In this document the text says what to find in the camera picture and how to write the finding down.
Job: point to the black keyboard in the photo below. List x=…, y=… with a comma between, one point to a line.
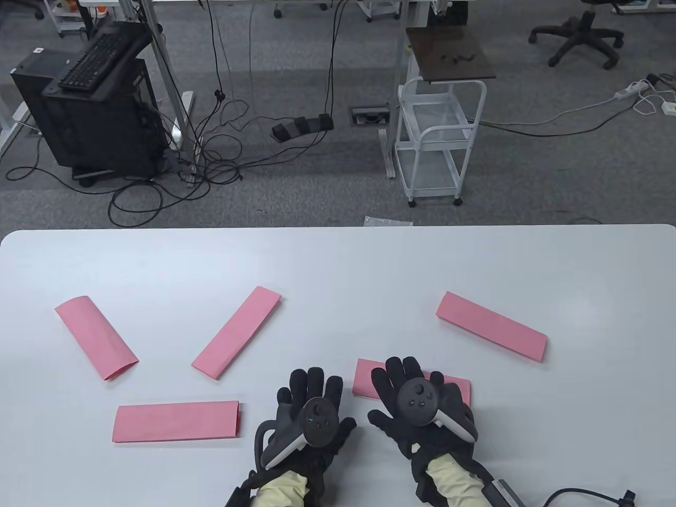
x=95, y=60

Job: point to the pink paper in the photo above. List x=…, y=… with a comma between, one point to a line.
x=97, y=338
x=491, y=325
x=364, y=383
x=174, y=422
x=235, y=332

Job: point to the clear plastic bag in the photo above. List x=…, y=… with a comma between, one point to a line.
x=388, y=222

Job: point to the person's right hand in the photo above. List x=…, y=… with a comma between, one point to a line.
x=385, y=391

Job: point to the person's left hand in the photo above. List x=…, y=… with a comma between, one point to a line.
x=285, y=417

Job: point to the black foot pedal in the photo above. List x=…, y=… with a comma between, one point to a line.
x=301, y=127

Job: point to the white desk foot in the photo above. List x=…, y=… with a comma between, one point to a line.
x=10, y=127

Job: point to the black wheeled dolly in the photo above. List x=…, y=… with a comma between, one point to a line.
x=87, y=177

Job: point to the grey desk leg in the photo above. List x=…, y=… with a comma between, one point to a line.
x=385, y=153

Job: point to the white rolling cart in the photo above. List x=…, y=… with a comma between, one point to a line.
x=428, y=177

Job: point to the black computer tower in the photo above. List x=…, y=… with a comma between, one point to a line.
x=105, y=132

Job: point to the person's left forearm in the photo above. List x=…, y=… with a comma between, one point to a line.
x=282, y=491

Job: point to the white storage cart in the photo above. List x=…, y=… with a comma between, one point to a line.
x=380, y=8
x=66, y=16

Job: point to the white desk leg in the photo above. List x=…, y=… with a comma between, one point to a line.
x=179, y=127

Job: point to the black white controller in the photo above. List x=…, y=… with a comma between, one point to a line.
x=417, y=401
x=319, y=422

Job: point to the dark brown board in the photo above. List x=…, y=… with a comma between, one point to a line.
x=449, y=53

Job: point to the metal floor socket box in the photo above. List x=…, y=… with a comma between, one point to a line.
x=369, y=116

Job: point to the white power adapter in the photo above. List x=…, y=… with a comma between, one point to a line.
x=669, y=108

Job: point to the white power strip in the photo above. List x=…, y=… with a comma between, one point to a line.
x=631, y=90

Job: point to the black office chair base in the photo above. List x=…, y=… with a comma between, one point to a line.
x=277, y=11
x=581, y=31

